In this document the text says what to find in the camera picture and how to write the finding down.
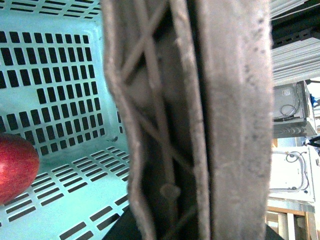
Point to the grey appliance with cables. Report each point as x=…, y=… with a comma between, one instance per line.
x=293, y=114

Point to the white appliance with cables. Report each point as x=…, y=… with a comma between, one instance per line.
x=292, y=173

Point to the red apple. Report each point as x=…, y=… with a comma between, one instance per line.
x=19, y=165

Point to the light blue plastic basket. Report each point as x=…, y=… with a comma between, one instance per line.
x=53, y=93

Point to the brown plastic basket handle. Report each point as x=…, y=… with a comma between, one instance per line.
x=193, y=83

